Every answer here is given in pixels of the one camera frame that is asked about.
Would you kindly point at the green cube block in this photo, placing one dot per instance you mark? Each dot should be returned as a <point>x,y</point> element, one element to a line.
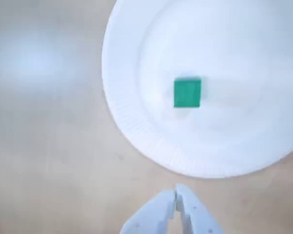
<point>187,93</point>

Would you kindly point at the white paper plate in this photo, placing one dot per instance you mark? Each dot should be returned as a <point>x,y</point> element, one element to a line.
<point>210,146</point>

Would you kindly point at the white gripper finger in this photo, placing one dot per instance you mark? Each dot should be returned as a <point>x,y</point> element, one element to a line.
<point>151,214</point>
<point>197,217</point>

